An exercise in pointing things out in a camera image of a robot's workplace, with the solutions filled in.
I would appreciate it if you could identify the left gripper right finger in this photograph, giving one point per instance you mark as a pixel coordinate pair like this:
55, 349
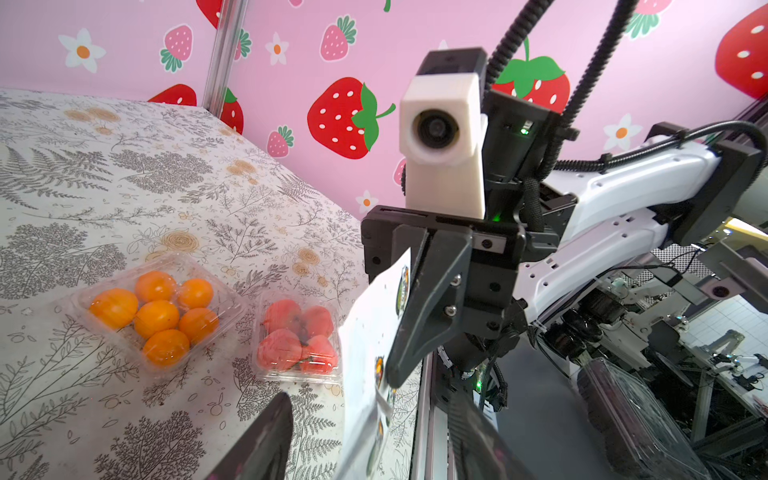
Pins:
478, 449

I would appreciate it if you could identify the clear orange kumquat box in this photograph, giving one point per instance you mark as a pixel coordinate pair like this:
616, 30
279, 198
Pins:
161, 314

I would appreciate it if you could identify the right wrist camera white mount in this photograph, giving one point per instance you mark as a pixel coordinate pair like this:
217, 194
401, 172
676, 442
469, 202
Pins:
442, 130

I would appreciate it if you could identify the white sticker sheet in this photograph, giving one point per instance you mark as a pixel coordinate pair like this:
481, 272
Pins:
367, 336

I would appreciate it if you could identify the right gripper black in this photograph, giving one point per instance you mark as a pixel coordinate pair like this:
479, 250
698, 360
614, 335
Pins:
463, 272

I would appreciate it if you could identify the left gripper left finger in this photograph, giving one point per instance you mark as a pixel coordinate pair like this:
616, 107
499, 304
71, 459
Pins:
262, 452

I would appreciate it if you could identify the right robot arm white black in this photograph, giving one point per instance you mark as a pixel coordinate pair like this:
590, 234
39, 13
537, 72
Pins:
584, 217

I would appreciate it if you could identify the clear small peach box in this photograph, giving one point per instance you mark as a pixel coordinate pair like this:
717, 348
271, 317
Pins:
295, 338

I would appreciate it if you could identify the clear grape box below table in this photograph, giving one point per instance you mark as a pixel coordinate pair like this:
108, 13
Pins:
642, 440

